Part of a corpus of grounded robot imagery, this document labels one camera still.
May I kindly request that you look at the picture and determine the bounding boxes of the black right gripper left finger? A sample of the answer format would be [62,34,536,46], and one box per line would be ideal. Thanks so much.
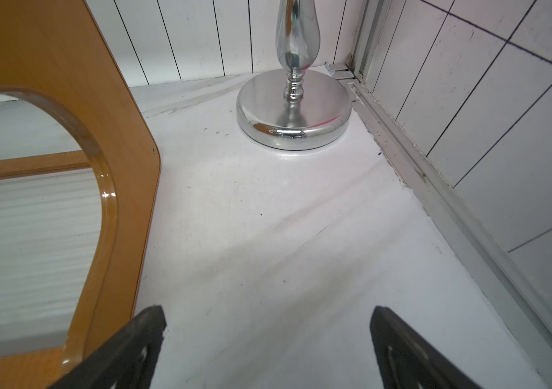
[50,306,167,388]

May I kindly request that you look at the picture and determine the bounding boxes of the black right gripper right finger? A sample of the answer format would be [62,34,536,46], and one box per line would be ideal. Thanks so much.
[370,306,479,389]

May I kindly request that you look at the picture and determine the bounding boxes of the orange wooden two-tier shelf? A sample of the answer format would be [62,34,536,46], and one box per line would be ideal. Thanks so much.
[0,1,161,388]

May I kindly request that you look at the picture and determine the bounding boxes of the chrome cup holder stand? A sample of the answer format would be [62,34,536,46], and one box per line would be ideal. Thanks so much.
[236,1,351,151]

